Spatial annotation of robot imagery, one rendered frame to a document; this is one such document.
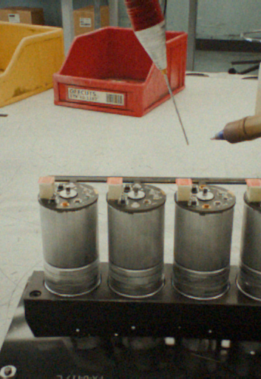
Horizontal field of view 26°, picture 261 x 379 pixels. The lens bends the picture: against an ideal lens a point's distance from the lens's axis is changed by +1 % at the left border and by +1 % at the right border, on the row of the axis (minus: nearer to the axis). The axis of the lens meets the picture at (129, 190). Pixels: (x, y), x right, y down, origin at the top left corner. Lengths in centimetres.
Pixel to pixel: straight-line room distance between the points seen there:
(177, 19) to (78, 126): 432
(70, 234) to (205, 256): 6
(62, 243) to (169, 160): 22
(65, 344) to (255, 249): 8
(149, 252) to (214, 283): 3
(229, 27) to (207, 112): 418
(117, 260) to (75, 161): 21
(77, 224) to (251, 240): 7
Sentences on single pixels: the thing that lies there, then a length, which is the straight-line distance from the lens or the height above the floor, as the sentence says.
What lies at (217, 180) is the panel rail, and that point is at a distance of 24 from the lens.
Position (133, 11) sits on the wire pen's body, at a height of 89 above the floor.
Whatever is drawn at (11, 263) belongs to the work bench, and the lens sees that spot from 31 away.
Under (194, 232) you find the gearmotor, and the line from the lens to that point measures 22.
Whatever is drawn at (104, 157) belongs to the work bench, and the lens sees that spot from 44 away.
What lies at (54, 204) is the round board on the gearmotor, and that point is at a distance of 22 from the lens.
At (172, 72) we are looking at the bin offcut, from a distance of 59.
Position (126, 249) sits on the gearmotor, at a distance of 23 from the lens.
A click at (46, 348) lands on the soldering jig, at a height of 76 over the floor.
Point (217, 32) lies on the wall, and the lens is 475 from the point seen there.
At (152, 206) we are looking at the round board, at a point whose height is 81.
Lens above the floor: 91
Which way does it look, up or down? 25 degrees down
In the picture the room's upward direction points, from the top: straight up
